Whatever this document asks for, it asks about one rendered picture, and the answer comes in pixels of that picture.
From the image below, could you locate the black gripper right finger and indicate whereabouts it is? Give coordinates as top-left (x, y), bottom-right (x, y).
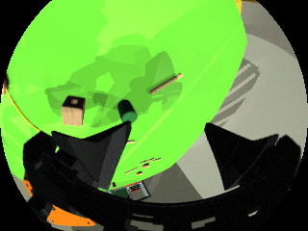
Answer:
top-left (204, 122), bottom-right (280, 192)

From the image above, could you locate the dark green cylinder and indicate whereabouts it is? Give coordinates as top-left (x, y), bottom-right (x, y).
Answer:
top-left (118, 100), bottom-right (138, 123)

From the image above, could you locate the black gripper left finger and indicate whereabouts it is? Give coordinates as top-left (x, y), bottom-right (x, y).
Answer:
top-left (51, 120), bottom-right (132, 190)

